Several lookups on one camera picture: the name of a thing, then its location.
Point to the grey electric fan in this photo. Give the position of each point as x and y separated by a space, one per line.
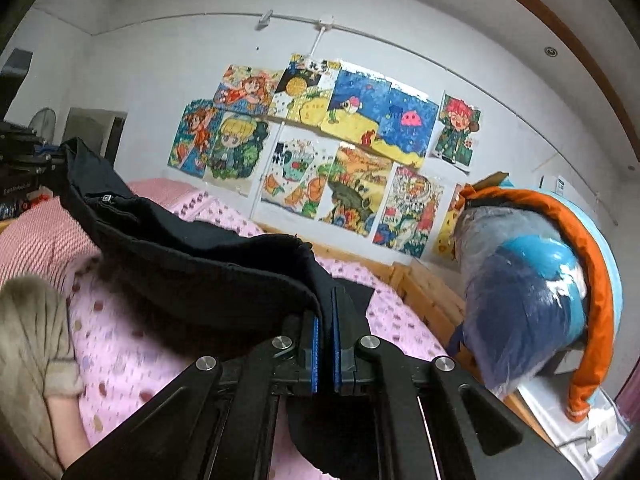
43 124

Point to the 2024 dragon drawing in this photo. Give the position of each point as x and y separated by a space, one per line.
409 212

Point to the blond boy drawing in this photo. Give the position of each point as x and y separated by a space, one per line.
238 145

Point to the yellow bear drawing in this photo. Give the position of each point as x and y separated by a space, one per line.
445 246

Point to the red hair character drawing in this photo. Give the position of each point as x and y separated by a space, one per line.
457 140

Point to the wooden bed frame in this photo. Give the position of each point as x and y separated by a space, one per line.
437 306

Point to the orange green landscape drawing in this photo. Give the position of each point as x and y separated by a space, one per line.
357 181

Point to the orange blue storage bag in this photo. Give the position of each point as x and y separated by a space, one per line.
605 288

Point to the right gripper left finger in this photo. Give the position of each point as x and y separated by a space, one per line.
216 420

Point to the diving girl drawing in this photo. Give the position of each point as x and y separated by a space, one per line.
195 137

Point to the red white checkered quilt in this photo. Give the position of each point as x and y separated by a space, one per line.
43 241

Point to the sun and moon drawing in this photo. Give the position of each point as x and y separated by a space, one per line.
304 91

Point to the black storage crate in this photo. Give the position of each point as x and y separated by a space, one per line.
27 161

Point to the blue yellow sea drawing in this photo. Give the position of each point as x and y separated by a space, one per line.
381 114

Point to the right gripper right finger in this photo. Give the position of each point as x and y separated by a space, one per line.
432 419

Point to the black large garment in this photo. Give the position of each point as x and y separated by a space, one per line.
234 292

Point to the grey wall cabinet door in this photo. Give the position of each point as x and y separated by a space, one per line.
101 130

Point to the fruit drinks drawing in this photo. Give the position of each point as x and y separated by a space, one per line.
298 173

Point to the blue grey bagged bedding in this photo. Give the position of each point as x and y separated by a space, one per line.
526 296

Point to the orange hair girl drawing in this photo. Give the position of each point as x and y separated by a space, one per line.
247 90

